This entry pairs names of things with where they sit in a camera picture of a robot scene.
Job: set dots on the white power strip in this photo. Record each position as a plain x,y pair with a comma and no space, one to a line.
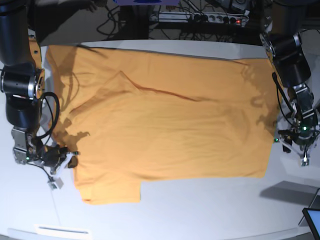
185,17

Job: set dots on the dark round object at edge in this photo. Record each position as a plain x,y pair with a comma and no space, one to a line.
317,111

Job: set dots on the yellow T-shirt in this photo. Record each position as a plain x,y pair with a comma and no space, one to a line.
138,117

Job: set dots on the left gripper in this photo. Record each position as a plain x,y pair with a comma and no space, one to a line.
301,143

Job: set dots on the white label strip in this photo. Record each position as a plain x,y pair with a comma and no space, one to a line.
45,229

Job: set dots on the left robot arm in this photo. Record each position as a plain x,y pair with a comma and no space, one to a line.
283,46

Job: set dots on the tablet screen on stand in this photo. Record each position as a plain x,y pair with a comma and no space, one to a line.
311,216

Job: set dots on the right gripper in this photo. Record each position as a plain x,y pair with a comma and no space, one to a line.
56,159

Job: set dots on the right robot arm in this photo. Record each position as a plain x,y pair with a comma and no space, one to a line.
23,83

